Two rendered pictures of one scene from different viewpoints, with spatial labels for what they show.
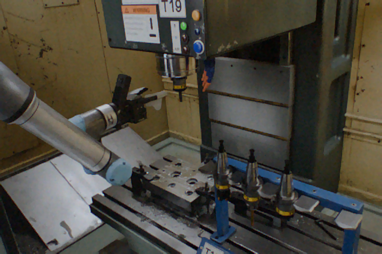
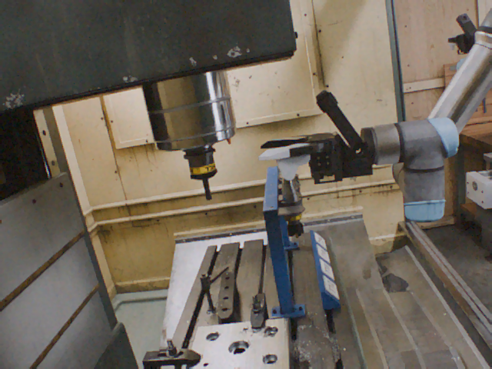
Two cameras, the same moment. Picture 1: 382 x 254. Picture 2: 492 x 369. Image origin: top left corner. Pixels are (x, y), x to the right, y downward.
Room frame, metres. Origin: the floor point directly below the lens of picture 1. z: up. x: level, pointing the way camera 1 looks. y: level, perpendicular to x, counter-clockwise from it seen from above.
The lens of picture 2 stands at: (1.67, 0.68, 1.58)
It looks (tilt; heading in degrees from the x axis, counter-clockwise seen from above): 15 degrees down; 233
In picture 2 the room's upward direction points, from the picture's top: 11 degrees counter-clockwise
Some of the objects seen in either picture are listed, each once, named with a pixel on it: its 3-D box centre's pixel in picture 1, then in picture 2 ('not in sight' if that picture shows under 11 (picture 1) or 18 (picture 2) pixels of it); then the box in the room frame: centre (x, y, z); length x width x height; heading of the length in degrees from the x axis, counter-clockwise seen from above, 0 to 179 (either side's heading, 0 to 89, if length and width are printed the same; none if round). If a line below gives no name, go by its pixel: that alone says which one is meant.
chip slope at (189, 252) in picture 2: not in sight; (268, 290); (0.82, -0.44, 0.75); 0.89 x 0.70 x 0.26; 136
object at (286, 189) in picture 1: (286, 182); not in sight; (0.80, -0.25, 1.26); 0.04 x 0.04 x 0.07
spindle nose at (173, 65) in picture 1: (176, 56); (190, 110); (1.27, 0.03, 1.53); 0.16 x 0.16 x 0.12
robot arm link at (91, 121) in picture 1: (85, 127); (423, 141); (0.97, 0.32, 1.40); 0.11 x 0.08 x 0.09; 136
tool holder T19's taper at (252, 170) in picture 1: (252, 170); not in sight; (0.88, -0.17, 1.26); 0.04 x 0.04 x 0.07
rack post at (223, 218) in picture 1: (221, 201); (280, 268); (1.03, -0.09, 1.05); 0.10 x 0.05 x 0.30; 136
